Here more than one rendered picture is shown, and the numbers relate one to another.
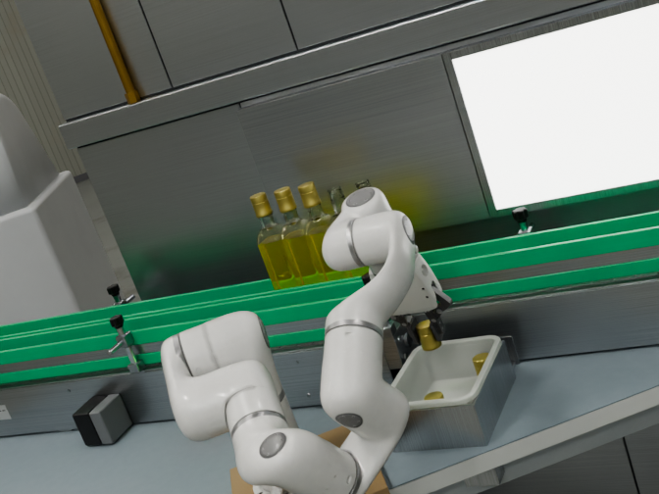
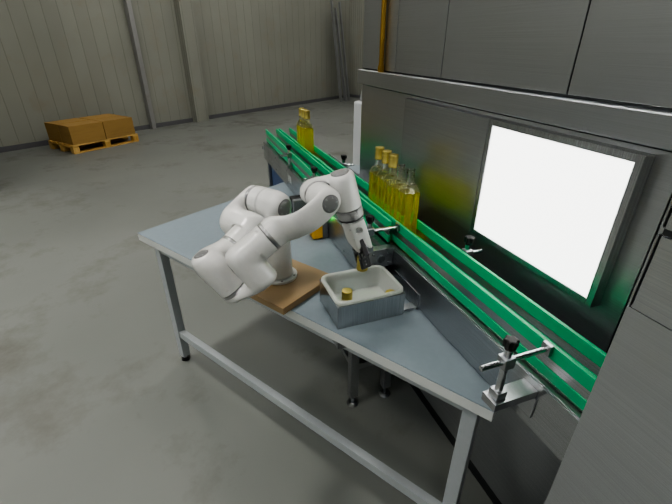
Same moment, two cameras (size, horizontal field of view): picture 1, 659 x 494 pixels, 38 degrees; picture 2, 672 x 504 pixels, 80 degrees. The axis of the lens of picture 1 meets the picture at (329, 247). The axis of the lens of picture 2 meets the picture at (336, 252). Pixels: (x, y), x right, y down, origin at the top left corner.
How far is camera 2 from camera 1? 101 cm
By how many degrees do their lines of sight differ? 39
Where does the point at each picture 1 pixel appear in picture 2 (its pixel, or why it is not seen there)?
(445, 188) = (459, 200)
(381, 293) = (284, 224)
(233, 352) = (262, 208)
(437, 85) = (479, 137)
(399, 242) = (311, 206)
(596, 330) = (448, 327)
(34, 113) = not seen: hidden behind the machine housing
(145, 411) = not seen: hidden behind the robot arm
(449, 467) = (316, 323)
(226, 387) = (236, 219)
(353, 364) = (242, 246)
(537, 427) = (361, 342)
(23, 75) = not seen: hidden behind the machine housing
